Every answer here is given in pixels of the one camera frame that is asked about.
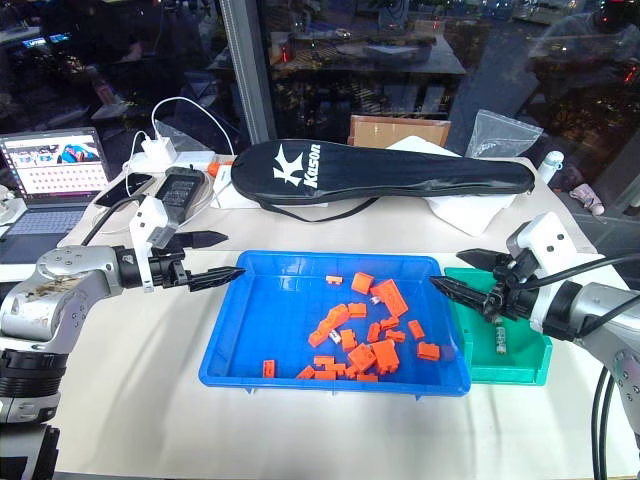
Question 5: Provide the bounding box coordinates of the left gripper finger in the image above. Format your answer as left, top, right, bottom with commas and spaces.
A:
172, 230, 231, 252
186, 267, 248, 294

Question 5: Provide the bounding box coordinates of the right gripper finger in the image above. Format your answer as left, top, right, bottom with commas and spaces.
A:
429, 275, 495, 319
455, 248, 501, 274

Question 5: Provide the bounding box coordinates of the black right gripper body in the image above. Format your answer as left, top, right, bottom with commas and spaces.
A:
482, 249, 545, 324

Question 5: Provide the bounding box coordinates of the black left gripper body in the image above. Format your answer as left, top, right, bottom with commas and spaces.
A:
147, 247, 195, 293

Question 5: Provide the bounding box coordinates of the green plastic tray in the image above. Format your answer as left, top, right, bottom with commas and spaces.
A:
443, 266, 554, 388

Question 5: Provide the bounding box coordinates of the brown cardboard box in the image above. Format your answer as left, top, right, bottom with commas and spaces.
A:
348, 114, 452, 149

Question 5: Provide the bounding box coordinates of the white foam sheet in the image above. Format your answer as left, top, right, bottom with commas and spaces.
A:
386, 134, 519, 237

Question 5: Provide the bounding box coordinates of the black power adapter brick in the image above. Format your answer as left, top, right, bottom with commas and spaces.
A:
153, 166, 205, 222

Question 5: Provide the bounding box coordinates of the large flat orange plate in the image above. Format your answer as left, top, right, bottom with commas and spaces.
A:
369, 279, 408, 318

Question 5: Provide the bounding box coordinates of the blue plastic tray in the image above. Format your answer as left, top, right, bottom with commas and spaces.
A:
198, 249, 473, 400

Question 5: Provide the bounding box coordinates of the white power strip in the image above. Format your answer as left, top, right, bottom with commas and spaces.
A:
123, 149, 217, 177

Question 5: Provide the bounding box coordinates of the black smartphone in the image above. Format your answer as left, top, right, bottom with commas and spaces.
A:
93, 172, 155, 209

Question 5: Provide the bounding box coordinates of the large orange building block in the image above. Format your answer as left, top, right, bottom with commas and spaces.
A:
370, 339, 402, 376
346, 343, 379, 373

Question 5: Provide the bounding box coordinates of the white plastic bottle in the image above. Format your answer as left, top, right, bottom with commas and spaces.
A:
536, 149, 565, 184

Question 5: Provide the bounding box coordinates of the long orange plastic brick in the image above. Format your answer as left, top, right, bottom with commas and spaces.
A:
307, 303, 352, 348

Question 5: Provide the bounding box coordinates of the pink soft toy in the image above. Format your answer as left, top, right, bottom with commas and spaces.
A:
569, 183, 607, 212

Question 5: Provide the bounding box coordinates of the black Kason racket bag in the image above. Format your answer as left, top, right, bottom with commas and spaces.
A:
230, 140, 537, 224

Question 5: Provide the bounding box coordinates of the clear plastic zip bag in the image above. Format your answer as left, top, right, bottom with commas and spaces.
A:
464, 108, 545, 162

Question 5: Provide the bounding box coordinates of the open laptop computer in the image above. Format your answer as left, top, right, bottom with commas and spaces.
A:
0, 126, 112, 263

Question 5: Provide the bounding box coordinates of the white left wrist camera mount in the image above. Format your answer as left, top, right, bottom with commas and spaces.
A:
128, 195, 180, 294

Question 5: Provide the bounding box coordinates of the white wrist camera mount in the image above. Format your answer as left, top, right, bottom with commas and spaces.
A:
128, 195, 180, 294
505, 211, 585, 282

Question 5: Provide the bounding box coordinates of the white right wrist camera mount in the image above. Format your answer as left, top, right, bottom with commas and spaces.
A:
505, 211, 585, 282

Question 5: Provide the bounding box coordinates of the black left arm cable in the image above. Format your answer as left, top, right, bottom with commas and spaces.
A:
80, 195, 147, 247

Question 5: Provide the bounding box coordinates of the white wall charger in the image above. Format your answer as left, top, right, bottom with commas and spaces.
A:
140, 131, 174, 159

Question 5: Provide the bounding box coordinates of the white charging cable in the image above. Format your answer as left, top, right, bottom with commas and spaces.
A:
126, 96, 237, 202

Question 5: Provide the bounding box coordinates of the grey window frame post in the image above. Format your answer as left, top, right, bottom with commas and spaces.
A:
218, 0, 280, 152

